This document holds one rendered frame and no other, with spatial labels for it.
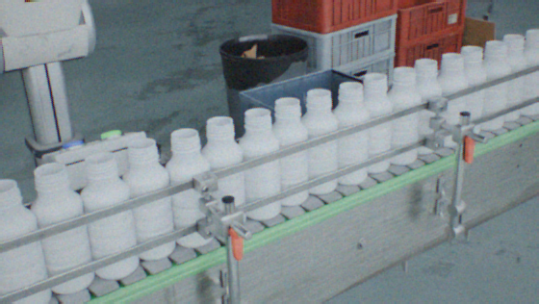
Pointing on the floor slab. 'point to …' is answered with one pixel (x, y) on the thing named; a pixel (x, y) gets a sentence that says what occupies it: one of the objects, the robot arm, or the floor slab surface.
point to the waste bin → (259, 66)
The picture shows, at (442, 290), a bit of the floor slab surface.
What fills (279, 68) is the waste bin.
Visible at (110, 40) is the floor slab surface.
